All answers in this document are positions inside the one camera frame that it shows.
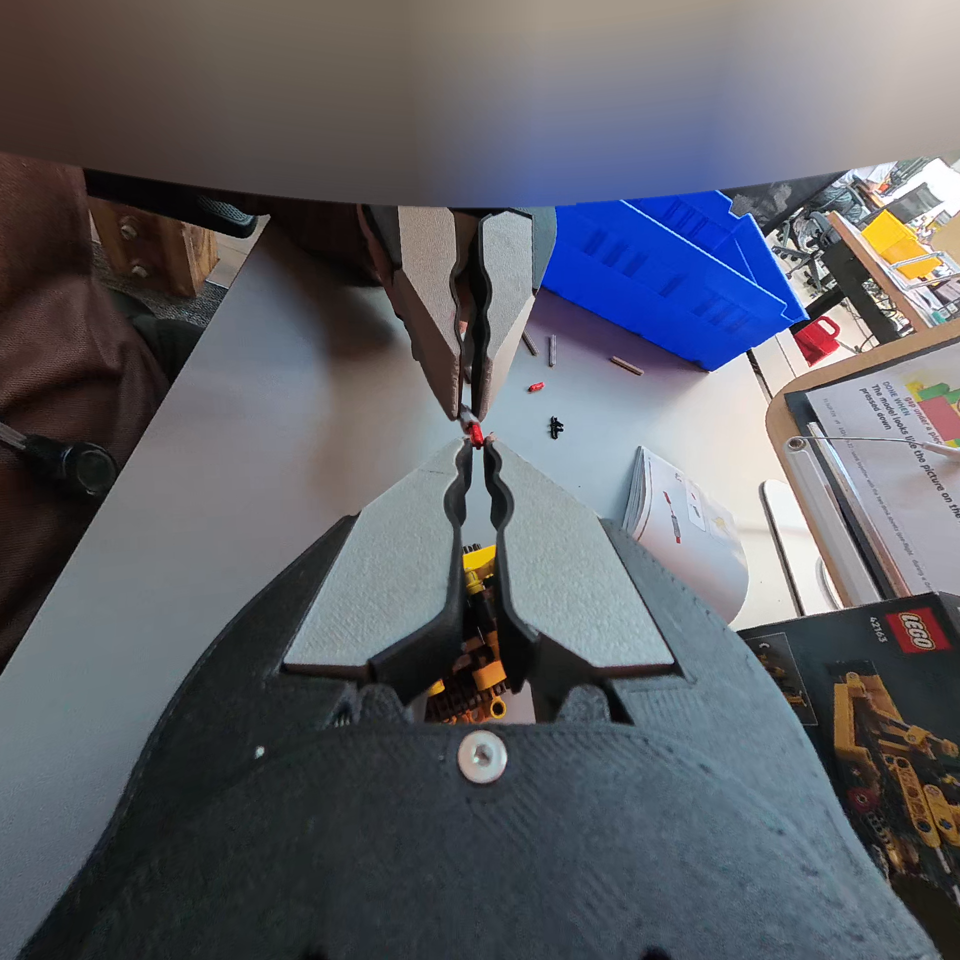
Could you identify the brown clipboard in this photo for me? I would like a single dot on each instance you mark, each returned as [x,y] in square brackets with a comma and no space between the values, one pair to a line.
[787,405]

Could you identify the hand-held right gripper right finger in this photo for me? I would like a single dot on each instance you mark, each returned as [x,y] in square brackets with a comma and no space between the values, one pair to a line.
[570,585]

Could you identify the person's brown jacket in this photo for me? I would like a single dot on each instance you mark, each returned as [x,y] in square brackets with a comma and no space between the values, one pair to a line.
[67,360]

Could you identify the printed instruction sheet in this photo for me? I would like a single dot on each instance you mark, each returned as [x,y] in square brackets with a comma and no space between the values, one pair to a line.
[892,487]

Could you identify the brown lego axle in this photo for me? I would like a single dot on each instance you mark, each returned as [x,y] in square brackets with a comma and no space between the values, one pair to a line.
[626,365]
[530,343]

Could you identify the black lego pin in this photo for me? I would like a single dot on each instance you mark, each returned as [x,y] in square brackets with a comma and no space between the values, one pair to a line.
[556,427]

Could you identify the blue storage bin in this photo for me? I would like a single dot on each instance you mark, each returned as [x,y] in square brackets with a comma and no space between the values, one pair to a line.
[660,285]

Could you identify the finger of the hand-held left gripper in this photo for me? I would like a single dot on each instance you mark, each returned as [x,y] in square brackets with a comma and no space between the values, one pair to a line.
[427,277]
[510,285]

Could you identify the lego instruction booklet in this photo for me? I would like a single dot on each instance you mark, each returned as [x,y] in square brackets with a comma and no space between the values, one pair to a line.
[690,540]

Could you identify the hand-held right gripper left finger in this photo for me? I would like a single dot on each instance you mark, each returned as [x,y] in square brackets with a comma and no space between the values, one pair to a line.
[390,570]

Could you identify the wooden post with bolts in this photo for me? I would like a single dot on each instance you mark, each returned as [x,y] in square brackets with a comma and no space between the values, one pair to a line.
[157,247]

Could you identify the yellow storage bin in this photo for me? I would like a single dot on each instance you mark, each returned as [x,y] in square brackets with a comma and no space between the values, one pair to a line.
[896,240]

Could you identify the black office chair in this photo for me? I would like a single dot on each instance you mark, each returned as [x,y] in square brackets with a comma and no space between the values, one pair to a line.
[802,247]

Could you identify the yellow lego model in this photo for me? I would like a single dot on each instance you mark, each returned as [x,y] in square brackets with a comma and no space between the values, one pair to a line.
[476,660]

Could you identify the red mug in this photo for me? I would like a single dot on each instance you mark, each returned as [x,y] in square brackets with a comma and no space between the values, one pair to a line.
[814,341]

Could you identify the black lego box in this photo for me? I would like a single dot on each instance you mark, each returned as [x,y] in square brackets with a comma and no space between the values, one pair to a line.
[885,735]

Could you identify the red lego axle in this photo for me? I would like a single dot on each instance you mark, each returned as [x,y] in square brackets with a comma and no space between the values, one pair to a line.
[476,435]

